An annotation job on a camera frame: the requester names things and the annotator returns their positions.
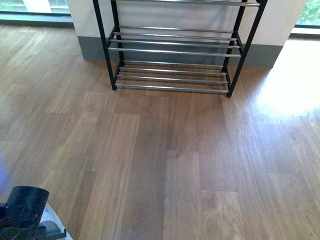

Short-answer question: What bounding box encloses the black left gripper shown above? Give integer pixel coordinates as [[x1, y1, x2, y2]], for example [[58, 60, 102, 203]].
[[0, 186, 66, 240]]

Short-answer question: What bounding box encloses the light blue slipper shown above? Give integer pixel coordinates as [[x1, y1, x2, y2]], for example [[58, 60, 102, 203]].
[[39, 203, 65, 237]]

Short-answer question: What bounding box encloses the black metal shoe rack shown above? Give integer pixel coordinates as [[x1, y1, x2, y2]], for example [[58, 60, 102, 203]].
[[93, 0, 267, 97]]

